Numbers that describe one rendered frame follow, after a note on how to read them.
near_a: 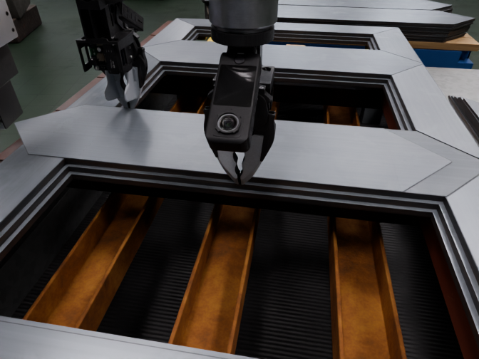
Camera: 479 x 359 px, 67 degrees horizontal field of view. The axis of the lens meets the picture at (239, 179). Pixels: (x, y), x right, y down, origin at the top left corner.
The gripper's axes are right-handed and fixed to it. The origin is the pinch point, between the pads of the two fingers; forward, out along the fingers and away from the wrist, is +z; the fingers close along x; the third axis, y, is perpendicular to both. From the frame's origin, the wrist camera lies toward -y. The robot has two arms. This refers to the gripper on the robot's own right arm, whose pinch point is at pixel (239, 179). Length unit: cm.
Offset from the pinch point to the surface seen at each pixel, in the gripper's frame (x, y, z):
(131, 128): 21.4, 12.4, 0.8
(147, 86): 27.2, 34.9, 2.8
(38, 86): 197, 205, 86
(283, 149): -5.5, 10.1, 0.8
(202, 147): 7.6, 8.4, 0.8
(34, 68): 224, 240, 86
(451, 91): -49, 62, 10
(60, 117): 35.9, 14.0, 0.7
